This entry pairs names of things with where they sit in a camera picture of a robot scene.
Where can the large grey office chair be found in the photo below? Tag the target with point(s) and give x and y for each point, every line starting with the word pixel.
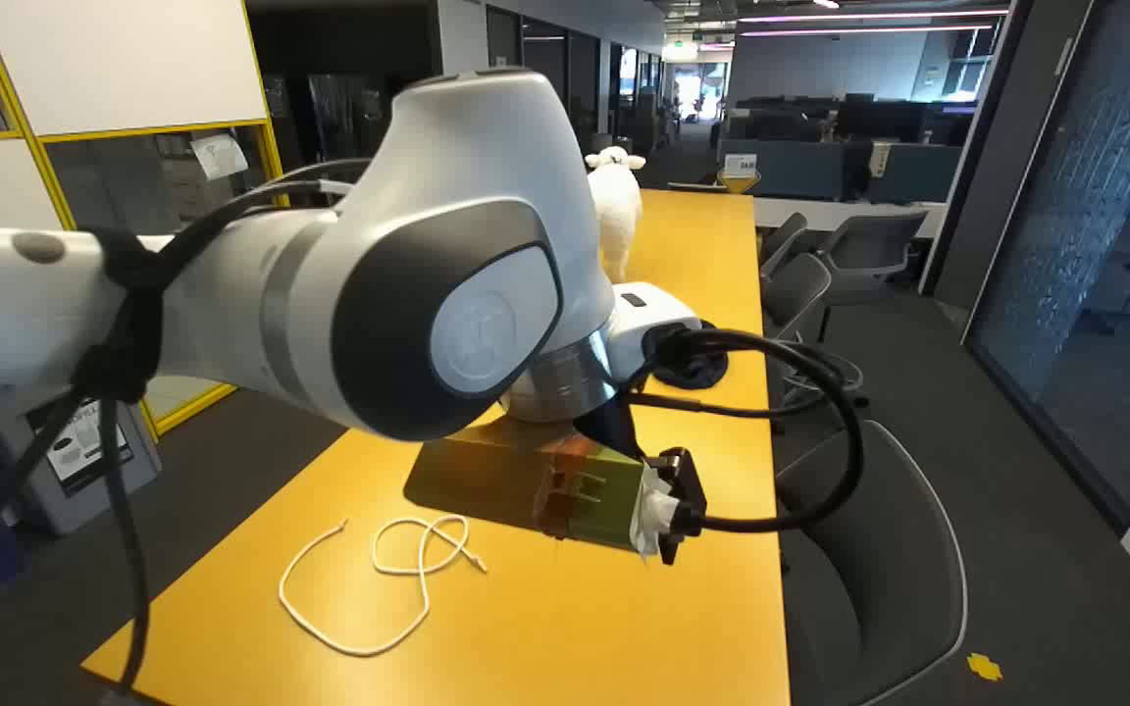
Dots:
pixel 874 560

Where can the white sheep toy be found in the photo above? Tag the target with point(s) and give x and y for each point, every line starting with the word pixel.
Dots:
pixel 617 209

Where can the white paper note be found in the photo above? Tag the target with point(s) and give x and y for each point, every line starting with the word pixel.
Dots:
pixel 223 155

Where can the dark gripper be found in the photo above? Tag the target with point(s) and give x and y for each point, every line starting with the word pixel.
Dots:
pixel 528 482

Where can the dark office desk row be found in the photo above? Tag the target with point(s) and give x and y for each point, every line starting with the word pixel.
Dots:
pixel 855 150

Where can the yellow floor marker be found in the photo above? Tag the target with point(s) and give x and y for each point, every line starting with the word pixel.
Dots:
pixel 983 666

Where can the grey box with label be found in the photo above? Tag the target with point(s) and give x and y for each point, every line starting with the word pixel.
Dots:
pixel 96 455

